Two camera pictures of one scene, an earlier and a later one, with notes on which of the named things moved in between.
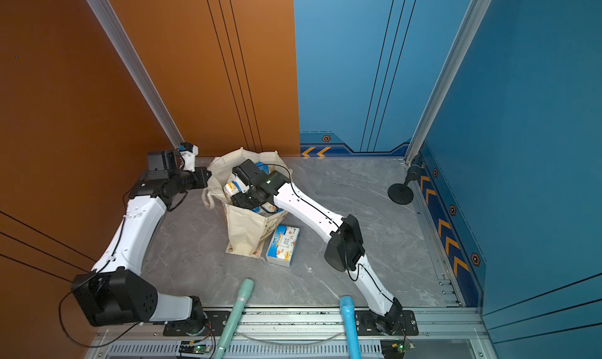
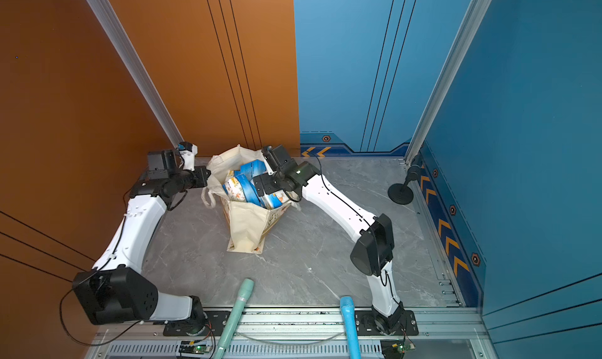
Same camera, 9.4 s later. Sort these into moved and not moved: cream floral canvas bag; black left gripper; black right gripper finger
Moved: black right gripper finger
Not moved: cream floral canvas bag; black left gripper
